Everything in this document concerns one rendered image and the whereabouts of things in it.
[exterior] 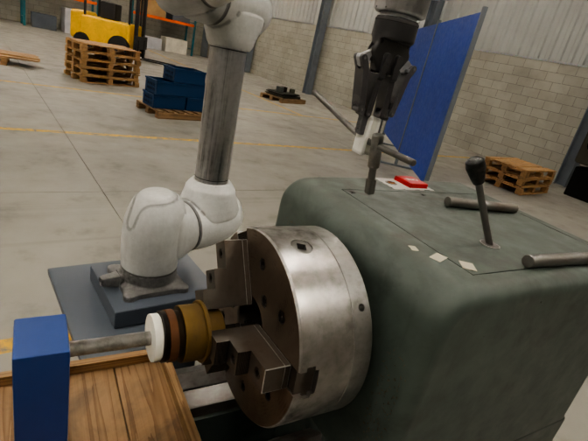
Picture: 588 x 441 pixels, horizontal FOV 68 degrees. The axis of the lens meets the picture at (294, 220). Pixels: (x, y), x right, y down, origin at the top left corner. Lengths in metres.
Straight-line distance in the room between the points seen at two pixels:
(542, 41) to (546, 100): 1.33
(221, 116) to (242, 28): 0.23
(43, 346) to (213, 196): 0.77
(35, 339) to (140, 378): 0.31
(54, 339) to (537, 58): 11.69
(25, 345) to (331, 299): 0.39
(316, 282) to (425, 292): 0.15
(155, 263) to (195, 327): 0.59
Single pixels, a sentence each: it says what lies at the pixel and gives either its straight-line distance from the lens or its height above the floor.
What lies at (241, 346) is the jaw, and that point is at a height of 1.11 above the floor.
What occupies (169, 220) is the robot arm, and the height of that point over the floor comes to 1.02.
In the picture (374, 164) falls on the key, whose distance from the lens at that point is 0.81.
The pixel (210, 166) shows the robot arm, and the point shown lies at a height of 1.14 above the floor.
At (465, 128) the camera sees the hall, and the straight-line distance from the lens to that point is 12.53.
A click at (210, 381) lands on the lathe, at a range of 0.95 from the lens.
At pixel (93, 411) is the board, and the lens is 0.85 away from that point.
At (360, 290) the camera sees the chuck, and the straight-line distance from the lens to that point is 0.65.
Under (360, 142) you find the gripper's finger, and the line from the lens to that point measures 0.83.
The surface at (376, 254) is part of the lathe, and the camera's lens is 0.70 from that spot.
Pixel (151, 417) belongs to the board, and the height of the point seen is 0.88.
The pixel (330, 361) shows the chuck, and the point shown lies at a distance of 0.63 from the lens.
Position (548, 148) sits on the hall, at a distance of 11.50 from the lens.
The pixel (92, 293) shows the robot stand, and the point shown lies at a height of 0.75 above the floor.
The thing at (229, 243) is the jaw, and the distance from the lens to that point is 0.70.
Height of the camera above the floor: 1.50
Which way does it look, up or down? 21 degrees down
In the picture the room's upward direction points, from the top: 13 degrees clockwise
